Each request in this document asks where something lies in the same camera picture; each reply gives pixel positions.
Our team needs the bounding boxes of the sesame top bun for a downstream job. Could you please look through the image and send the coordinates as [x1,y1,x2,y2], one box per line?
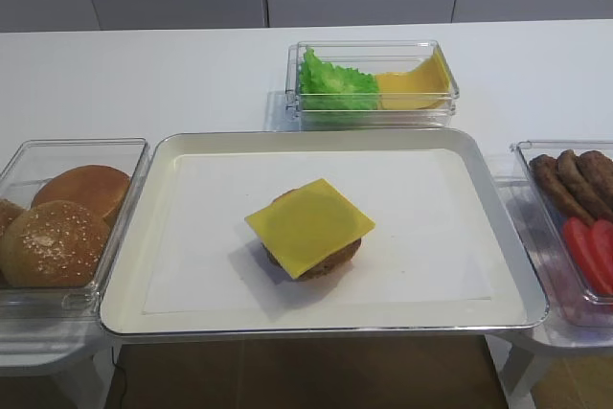
[1,200,110,288]

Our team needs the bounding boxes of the sesame bun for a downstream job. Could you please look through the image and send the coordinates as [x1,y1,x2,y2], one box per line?
[0,198,25,237]
[1,200,110,288]

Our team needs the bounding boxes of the green lettuce leaf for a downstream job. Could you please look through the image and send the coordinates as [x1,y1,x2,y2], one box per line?
[299,48,379,110]

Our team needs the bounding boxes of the clear lettuce cheese container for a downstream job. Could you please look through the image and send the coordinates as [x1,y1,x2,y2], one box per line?
[285,40,459,130]

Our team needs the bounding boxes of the yellow cheese slice on patty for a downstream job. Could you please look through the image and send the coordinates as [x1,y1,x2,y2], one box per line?
[244,177,376,281]

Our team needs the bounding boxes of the brown burger patty on tray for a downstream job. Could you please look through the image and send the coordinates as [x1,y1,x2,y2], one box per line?
[261,238,362,282]

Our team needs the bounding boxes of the white paper liner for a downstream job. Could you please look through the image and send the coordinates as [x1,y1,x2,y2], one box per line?
[145,149,498,319]

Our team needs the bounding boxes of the yellow cheese slices in container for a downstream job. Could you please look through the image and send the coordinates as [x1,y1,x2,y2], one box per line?
[375,55,450,110]

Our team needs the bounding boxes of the plain bottom bun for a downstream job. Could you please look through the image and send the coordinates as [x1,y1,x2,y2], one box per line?
[32,165,130,227]

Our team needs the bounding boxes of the silver metal tray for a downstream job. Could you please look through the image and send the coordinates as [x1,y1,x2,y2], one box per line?
[100,128,549,341]

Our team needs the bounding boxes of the brown patty left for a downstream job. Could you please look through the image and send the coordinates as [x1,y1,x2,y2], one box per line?
[529,154,595,226]

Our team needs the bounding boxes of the clear bun container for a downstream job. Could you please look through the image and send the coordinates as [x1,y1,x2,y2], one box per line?
[1,138,148,319]

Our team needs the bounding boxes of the clear patty tomato container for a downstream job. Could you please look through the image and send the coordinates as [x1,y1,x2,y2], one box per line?
[511,140,612,328]

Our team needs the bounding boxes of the brown patty right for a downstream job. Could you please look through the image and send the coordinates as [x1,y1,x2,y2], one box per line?
[578,150,613,207]

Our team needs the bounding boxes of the red tomato slice left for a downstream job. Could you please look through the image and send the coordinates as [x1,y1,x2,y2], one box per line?
[562,217,612,297]

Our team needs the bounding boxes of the red tomato slice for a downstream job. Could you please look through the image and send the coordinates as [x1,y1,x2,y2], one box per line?
[589,219,612,291]
[562,217,612,297]

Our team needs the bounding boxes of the brown patty middle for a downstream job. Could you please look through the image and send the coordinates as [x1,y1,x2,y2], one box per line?
[556,149,612,221]

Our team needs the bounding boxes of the sesame bun in container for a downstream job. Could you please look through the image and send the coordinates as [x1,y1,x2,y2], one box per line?
[0,198,25,237]

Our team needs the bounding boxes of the red tomato slice middle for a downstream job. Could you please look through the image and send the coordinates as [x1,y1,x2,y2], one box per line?
[589,219,612,291]

